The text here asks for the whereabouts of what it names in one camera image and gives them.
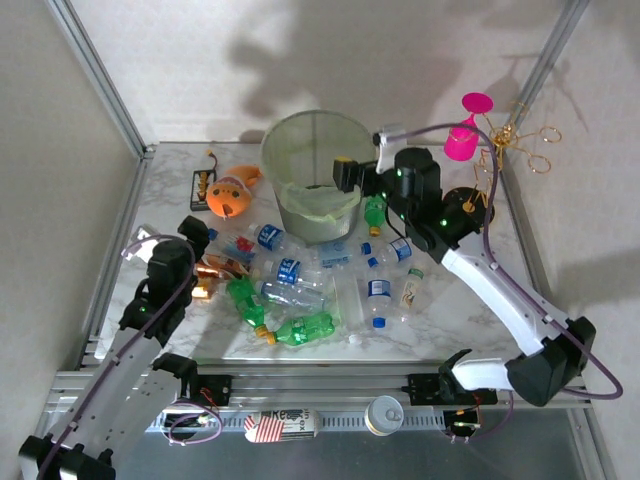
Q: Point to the red label bottle blue cap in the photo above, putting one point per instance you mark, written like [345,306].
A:
[241,246]

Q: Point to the green plastic bottle yellow cap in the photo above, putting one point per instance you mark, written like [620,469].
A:
[374,212]
[245,300]
[302,330]

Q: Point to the clear bottle dark blue label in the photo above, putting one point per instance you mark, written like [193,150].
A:
[379,289]
[270,236]
[400,249]
[287,270]

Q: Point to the clear bottle light blue label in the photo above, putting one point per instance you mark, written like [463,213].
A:
[335,253]

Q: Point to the cream label bottle green cap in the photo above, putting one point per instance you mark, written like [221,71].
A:
[411,292]

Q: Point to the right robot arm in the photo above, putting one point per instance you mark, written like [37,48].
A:
[500,295]

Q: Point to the translucent green waste bin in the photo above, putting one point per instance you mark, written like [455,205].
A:
[310,145]

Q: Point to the pale green bin liner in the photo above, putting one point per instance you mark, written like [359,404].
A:
[310,205]

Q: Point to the black charging board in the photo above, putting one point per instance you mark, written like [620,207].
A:
[200,187]

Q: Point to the orange plush toy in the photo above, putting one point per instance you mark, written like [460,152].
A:
[227,195]

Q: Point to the pink plastic wine glass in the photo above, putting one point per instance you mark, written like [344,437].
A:
[462,145]

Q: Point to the crushed clear plastic bottle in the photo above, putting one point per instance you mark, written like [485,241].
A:
[290,296]

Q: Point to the clear bottle white cap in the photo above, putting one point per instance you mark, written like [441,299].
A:
[352,305]

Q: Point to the red striped tissue canister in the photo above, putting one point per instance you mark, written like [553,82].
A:
[280,426]

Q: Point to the silver tin can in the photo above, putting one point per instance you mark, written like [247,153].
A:
[384,415]

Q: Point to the aluminium table side rail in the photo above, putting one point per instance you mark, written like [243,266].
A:
[535,250]
[131,200]

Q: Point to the aluminium frame post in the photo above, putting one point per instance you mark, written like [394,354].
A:
[547,50]
[100,80]

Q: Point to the aluminium cross rail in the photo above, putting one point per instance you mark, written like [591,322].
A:
[325,385]

